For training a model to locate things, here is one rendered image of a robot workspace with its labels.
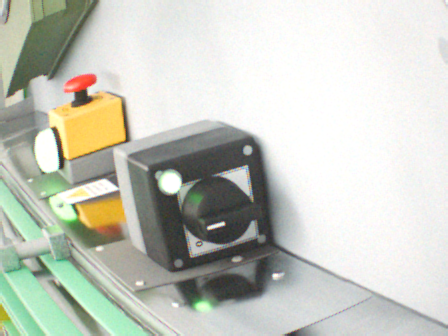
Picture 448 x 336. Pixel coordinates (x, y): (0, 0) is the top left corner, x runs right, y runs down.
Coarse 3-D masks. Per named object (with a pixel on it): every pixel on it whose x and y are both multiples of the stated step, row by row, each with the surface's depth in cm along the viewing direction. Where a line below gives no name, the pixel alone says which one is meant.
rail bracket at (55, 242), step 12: (0, 228) 90; (48, 228) 94; (60, 228) 93; (0, 240) 90; (36, 240) 92; (48, 240) 92; (60, 240) 92; (0, 252) 90; (12, 252) 90; (24, 252) 91; (36, 252) 92; (48, 252) 93; (60, 252) 93; (0, 264) 90; (12, 264) 90
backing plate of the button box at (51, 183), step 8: (40, 176) 113; (48, 176) 113; (56, 176) 112; (104, 176) 109; (112, 176) 109; (32, 184) 111; (40, 184) 110; (48, 184) 110; (56, 184) 109; (64, 184) 109; (80, 184) 108; (32, 192) 108; (40, 192) 108; (48, 192) 107; (56, 192) 107
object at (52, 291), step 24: (0, 192) 118; (0, 216) 109; (24, 216) 107; (24, 240) 100; (24, 264) 92; (48, 264) 92; (24, 288) 86; (48, 288) 87; (72, 288) 86; (48, 312) 80; (72, 312) 81; (96, 312) 80; (120, 312) 80
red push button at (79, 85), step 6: (78, 78) 109; (84, 78) 108; (90, 78) 108; (96, 78) 109; (66, 84) 109; (72, 84) 108; (78, 84) 108; (84, 84) 108; (90, 84) 108; (66, 90) 108; (72, 90) 108; (78, 90) 108; (84, 90) 109; (78, 96) 109; (84, 96) 109
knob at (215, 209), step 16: (192, 192) 81; (208, 192) 80; (224, 192) 80; (240, 192) 81; (192, 208) 80; (208, 208) 80; (224, 208) 80; (240, 208) 80; (256, 208) 80; (192, 224) 81; (208, 224) 79; (224, 224) 79; (240, 224) 80; (208, 240) 81; (224, 240) 81
